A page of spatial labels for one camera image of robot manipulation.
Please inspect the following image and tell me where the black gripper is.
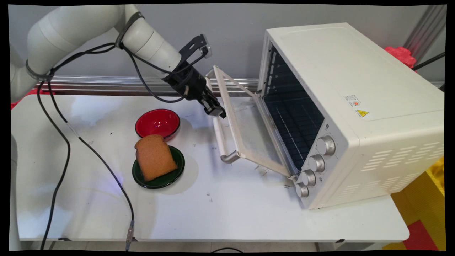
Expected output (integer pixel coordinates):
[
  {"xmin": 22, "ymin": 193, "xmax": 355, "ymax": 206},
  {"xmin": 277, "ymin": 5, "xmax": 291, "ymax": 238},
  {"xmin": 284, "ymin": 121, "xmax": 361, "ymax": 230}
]
[{"xmin": 165, "ymin": 64, "xmax": 227, "ymax": 119}]

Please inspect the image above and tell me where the oven door with handle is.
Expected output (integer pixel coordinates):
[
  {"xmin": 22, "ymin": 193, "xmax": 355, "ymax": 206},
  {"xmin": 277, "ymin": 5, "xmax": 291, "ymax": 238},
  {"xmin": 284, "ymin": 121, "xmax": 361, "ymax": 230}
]
[{"xmin": 205, "ymin": 65, "xmax": 298, "ymax": 179}]

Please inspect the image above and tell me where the red bowl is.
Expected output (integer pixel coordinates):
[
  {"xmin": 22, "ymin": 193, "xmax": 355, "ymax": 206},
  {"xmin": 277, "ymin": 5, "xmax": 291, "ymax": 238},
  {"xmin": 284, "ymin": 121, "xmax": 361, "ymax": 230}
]
[{"xmin": 135, "ymin": 109, "xmax": 181, "ymax": 139}]

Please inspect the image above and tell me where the dark green plate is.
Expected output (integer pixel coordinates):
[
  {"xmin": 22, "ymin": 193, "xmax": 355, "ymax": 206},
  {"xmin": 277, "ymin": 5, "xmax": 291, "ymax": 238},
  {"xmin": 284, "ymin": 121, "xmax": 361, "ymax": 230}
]
[{"xmin": 132, "ymin": 145, "xmax": 186, "ymax": 189}]

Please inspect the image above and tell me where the brown bread slice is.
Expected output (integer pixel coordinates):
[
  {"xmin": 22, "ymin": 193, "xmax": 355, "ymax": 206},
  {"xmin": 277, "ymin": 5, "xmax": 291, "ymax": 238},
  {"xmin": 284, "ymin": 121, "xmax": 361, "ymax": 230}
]
[{"xmin": 135, "ymin": 134, "xmax": 178, "ymax": 182}]

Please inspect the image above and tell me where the white label sticker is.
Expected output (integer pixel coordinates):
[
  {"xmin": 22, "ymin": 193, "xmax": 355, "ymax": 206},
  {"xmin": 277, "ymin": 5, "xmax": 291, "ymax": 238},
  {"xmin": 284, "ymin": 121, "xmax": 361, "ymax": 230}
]
[{"xmin": 344, "ymin": 94, "xmax": 362, "ymax": 107}]

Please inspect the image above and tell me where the white toaster oven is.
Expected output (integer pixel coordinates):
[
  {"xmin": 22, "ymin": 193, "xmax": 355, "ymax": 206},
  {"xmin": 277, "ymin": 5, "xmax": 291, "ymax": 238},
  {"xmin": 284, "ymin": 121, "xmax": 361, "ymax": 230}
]
[{"xmin": 258, "ymin": 23, "xmax": 445, "ymax": 210}]

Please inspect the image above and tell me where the red plastic object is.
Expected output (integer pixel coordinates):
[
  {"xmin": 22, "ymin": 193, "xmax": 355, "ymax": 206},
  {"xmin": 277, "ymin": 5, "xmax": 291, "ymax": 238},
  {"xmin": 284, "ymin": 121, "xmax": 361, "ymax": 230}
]
[
  {"xmin": 11, "ymin": 89, "xmax": 54, "ymax": 109},
  {"xmin": 385, "ymin": 46, "xmax": 417, "ymax": 70}
]

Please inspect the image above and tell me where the yellow foam floor mat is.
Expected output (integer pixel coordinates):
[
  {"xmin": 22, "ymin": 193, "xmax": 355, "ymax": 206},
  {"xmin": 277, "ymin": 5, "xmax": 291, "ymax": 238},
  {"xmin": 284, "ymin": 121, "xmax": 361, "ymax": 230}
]
[{"xmin": 382, "ymin": 156, "xmax": 446, "ymax": 251}]

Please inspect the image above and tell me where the red foam floor tile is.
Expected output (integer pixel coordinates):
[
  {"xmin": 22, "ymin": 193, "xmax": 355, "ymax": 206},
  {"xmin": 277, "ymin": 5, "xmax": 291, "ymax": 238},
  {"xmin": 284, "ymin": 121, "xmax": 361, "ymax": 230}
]
[{"xmin": 403, "ymin": 220, "xmax": 439, "ymax": 251}]

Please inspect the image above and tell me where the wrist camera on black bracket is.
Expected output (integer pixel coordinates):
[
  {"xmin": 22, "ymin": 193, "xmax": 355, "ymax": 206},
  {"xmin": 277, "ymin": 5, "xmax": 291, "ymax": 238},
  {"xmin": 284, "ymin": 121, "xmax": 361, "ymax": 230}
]
[{"xmin": 179, "ymin": 34, "xmax": 213, "ymax": 70}]

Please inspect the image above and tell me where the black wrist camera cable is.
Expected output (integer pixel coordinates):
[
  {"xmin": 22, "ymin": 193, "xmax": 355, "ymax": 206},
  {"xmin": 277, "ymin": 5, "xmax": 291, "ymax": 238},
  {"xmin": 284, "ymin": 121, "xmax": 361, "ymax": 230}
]
[{"xmin": 119, "ymin": 42, "xmax": 208, "ymax": 104}]

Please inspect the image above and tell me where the oven wire rack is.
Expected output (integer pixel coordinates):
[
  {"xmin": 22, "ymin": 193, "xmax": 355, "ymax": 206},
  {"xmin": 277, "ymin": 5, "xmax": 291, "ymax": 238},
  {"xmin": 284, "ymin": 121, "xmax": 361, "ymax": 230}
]
[{"xmin": 265, "ymin": 89, "xmax": 325, "ymax": 170}]

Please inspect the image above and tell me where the aluminium rail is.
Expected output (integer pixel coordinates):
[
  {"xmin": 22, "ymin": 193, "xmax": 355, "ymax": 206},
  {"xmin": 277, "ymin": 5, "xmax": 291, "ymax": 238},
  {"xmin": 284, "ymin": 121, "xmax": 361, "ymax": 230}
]
[{"xmin": 34, "ymin": 74, "xmax": 260, "ymax": 97}]

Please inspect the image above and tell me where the black cable with silver connector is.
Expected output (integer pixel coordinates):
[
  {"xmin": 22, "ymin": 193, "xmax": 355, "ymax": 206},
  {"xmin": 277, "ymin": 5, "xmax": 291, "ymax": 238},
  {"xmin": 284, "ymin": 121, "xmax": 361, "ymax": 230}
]
[{"xmin": 47, "ymin": 43, "xmax": 135, "ymax": 251}]

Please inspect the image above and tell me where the plain black cable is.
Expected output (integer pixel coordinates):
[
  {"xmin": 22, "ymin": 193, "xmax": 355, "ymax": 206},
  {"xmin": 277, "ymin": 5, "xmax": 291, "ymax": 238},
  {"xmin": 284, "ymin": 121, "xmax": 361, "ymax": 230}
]
[{"xmin": 37, "ymin": 80, "xmax": 71, "ymax": 250}]

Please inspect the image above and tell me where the black cable by post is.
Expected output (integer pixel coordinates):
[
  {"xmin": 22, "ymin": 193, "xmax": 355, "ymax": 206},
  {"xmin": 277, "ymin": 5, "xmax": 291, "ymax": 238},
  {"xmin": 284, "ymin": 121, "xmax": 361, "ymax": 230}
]
[{"xmin": 412, "ymin": 52, "xmax": 446, "ymax": 71}]

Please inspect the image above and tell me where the aluminium frame post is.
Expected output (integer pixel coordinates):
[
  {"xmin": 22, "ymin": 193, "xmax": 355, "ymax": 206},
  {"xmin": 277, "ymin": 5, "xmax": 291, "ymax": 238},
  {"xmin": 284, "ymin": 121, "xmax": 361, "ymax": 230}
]
[{"xmin": 403, "ymin": 5, "xmax": 447, "ymax": 65}]

